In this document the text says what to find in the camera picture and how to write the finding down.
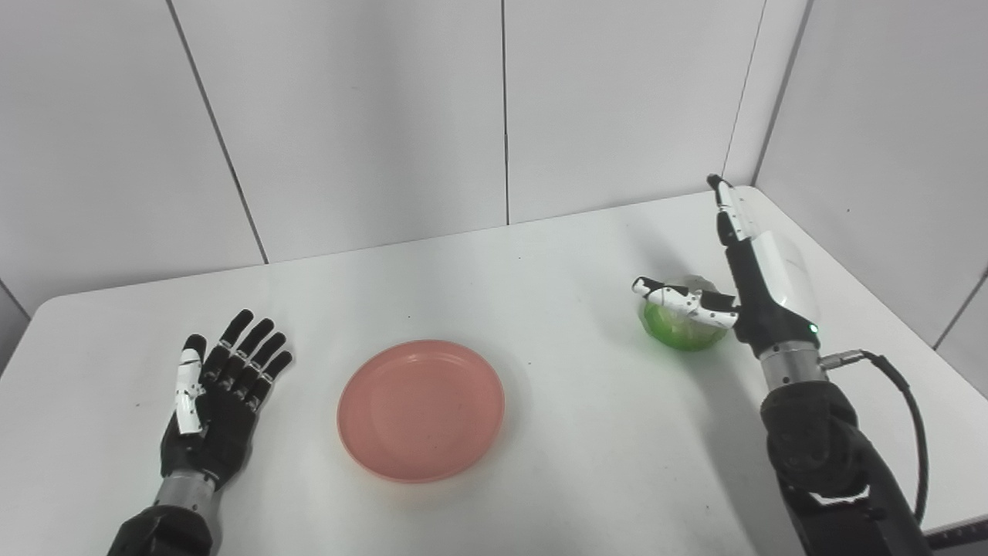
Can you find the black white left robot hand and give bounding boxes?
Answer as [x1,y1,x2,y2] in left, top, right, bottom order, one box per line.
[160,310,294,491]

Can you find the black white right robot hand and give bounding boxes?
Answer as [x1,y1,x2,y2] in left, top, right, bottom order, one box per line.
[631,174,823,360]

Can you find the green white cabbage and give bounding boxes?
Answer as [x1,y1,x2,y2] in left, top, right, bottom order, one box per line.
[639,276,730,353]

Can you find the pink round plate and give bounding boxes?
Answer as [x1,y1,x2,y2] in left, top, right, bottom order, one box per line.
[337,340,506,484]

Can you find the black marked strip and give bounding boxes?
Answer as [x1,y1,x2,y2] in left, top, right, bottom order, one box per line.
[922,516,988,551]

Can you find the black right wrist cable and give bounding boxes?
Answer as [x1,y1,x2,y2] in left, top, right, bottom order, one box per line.
[820,349,929,526]

